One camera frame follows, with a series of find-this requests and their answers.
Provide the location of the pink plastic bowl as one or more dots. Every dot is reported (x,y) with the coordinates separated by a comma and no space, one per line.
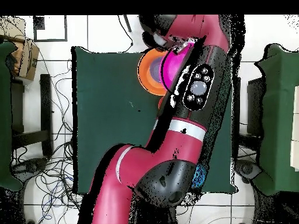
(174,67)

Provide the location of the blue plastic bowl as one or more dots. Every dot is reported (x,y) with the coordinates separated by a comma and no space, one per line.
(198,177)
(156,70)

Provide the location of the orange plastic bowl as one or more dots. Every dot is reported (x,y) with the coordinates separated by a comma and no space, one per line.
(144,77)

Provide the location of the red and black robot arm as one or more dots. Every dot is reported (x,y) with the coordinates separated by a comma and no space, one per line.
(175,144)

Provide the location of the black tripod leg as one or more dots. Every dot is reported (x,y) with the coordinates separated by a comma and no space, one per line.
(127,23)

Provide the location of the red plastic bowl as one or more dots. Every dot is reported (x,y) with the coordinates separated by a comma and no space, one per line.
(160,103)

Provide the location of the dark green table cloth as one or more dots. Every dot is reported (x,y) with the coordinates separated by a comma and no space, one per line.
(105,116)

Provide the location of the green cloth side table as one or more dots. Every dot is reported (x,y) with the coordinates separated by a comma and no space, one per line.
(280,116)
(4,116)

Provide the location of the black stand base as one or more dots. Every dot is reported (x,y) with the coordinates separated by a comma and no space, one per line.
(30,166)
(247,169)

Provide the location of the white box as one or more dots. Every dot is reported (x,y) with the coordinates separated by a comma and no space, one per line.
(295,140)

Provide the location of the cardboard box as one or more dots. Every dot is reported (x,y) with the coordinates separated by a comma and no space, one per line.
(28,60)

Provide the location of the black square frame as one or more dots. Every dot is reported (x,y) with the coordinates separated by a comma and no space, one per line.
(66,28)

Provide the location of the black chair frame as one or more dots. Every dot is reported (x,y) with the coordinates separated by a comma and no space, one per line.
(45,105)

